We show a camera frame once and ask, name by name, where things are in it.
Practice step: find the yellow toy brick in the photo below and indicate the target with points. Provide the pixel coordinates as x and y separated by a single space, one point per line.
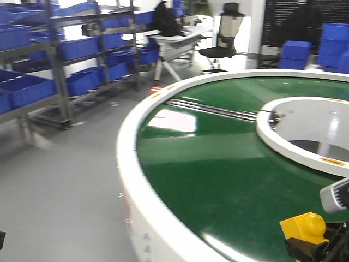
309 227

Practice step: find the white outer conveyor rim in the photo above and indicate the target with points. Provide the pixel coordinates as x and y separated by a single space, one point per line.
210 165

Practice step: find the black backpack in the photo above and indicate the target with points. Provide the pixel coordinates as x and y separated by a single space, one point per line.
165 21

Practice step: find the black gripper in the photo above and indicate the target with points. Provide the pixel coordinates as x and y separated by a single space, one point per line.
336 249

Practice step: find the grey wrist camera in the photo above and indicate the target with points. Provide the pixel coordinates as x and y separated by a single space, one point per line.
334 197

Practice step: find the black pegboard panel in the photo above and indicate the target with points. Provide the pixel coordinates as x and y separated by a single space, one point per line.
299 21

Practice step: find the steel rack with bins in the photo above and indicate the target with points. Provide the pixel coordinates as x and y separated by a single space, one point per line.
72 56

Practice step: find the small blue crate stack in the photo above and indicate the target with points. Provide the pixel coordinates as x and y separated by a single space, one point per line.
295 54

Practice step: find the tall blue crate stack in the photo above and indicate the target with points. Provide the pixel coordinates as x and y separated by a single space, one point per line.
333 46

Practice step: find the white folding desk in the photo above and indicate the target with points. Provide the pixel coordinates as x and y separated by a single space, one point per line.
174 47

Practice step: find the black mesh office chair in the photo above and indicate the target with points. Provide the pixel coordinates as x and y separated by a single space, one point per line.
230 22

